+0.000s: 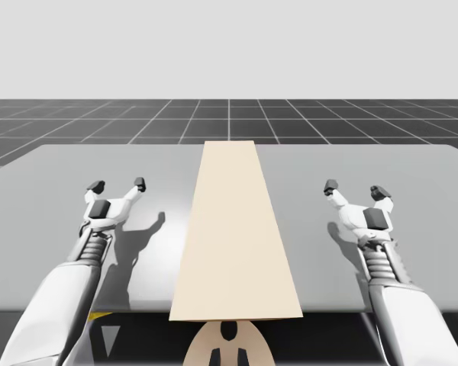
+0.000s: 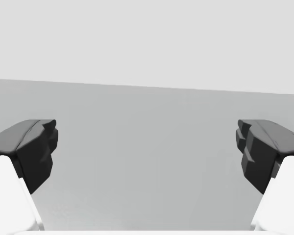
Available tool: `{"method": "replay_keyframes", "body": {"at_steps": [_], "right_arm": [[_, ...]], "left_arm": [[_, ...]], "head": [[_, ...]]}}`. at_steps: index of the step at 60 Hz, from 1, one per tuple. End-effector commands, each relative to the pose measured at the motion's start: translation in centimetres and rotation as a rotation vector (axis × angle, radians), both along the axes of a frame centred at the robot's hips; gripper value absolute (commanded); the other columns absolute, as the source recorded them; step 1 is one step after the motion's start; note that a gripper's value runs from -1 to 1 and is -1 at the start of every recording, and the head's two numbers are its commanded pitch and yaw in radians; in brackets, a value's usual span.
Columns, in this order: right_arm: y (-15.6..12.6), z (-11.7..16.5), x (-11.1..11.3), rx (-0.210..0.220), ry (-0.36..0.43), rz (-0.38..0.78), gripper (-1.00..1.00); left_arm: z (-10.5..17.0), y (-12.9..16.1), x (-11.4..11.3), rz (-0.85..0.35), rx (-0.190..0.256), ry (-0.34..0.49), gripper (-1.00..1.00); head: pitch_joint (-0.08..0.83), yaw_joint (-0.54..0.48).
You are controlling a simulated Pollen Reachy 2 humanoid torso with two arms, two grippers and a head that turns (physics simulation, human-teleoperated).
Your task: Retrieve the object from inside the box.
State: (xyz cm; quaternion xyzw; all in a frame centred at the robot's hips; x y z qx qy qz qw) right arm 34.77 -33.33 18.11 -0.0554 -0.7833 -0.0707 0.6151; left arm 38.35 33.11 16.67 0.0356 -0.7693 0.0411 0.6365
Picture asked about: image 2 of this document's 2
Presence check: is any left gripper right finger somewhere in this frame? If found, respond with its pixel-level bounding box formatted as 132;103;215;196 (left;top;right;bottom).
235;119;294;232

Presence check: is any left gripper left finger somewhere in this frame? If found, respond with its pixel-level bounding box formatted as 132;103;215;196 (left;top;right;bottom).
0;119;59;232

